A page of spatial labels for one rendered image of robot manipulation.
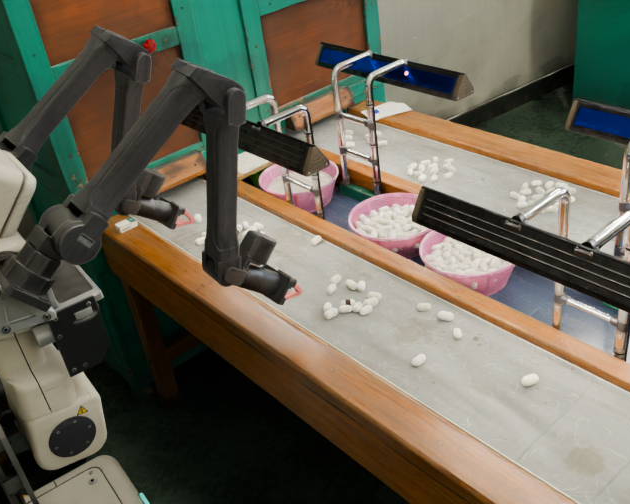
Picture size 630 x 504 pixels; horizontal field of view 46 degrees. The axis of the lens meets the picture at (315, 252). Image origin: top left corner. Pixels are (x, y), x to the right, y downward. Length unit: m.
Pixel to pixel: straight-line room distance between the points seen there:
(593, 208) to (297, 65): 1.18
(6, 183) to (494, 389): 1.04
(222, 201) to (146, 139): 0.22
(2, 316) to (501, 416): 0.96
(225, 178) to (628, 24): 3.22
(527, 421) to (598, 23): 3.22
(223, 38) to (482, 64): 2.25
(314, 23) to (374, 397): 1.61
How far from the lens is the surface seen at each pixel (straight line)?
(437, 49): 4.24
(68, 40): 2.33
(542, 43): 4.89
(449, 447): 1.48
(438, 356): 1.71
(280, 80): 2.75
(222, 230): 1.53
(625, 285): 1.36
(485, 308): 1.80
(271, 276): 1.67
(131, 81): 1.84
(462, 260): 2.01
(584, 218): 2.20
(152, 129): 1.37
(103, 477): 2.28
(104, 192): 1.37
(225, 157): 1.47
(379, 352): 1.73
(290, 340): 1.76
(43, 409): 1.69
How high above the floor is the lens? 1.86
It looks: 32 degrees down
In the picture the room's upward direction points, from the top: 9 degrees counter-clockwise
